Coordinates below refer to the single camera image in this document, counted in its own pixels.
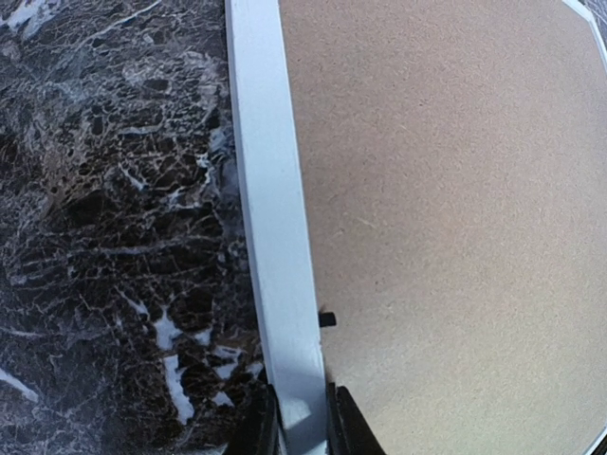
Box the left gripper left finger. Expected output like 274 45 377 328
227 385 279 455

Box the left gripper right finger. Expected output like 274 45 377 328
327 383 386 455

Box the brown cardboard backing board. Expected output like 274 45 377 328
277 0 607 455

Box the white picture frame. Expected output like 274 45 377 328
223 0 607 455

